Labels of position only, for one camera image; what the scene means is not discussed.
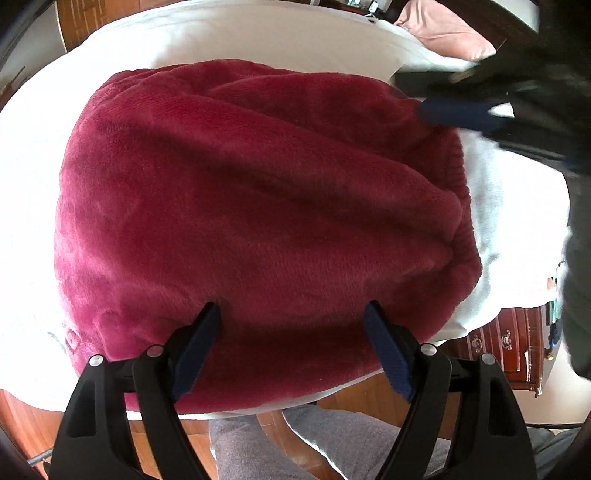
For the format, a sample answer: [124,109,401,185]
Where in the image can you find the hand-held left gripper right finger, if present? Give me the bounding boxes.
[362,300,539,480]

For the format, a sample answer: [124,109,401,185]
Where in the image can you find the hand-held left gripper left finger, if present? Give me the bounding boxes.
[53,301,222,480]

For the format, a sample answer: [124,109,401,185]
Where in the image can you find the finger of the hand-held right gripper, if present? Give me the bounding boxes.
[396,60,509,92]
[416,99,519,138]

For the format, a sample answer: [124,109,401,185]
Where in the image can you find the magenta fleece pants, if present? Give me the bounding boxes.
[53,58,483,414]

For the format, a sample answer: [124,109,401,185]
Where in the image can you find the pink pillow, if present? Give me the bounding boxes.
[397,0,498,62]

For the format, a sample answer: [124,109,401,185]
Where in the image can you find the dark wooden headboard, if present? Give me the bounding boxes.
[480,0,542,37]

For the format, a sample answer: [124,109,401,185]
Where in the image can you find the white duvet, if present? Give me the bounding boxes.
[379,18,575,342]

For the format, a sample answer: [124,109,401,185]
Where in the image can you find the wooden nightstand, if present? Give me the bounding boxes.
[455,304,551,398]

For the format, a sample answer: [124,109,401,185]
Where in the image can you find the person's legs in grey trousers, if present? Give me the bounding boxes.
[209,401,583,480]

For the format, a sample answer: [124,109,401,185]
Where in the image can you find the wooden wardrobe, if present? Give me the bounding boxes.
[56,0,136,52]

